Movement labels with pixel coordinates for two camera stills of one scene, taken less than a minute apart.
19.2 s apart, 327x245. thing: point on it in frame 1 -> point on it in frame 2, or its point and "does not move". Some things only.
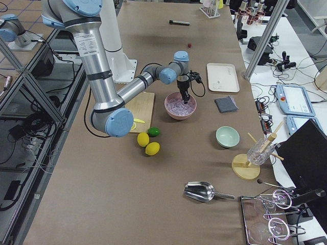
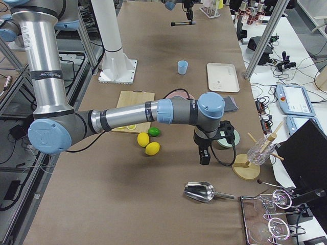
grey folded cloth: [226, 104] does not move
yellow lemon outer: [152, 148] does not move
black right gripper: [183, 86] -> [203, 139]
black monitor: [303, 154] does not move
